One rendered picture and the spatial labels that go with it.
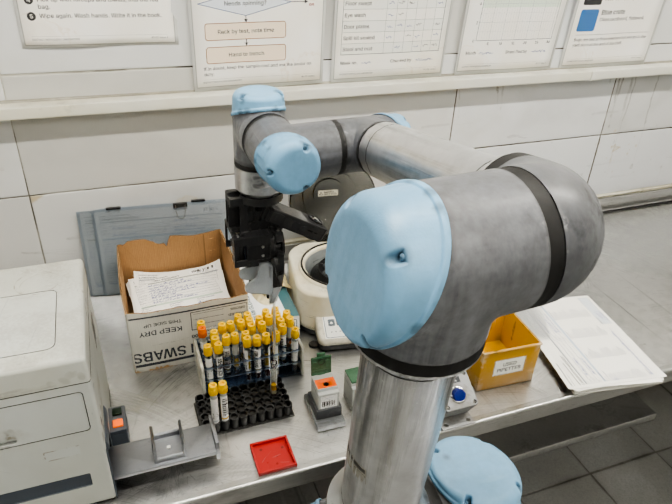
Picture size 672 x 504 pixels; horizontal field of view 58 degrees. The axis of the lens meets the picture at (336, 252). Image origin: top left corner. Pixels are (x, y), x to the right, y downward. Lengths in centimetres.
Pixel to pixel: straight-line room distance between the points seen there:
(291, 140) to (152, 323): 60
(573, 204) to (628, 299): 124
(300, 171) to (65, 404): 47
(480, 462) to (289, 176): 42
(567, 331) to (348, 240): 109
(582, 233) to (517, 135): 135
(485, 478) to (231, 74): 99
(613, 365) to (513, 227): 102
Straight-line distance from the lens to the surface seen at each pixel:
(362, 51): 150
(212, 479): 111
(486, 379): 128
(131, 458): 111
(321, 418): 117
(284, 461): 112
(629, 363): 146
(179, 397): 125
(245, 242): 94
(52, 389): 94
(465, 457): 80
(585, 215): 48
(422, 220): 41
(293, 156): 76
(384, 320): 41
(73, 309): 100
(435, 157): 65
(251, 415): 117
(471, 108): 170
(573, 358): 142
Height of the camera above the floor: 174
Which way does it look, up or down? 31 degrees down
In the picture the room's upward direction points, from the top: 3 degrees clockwise
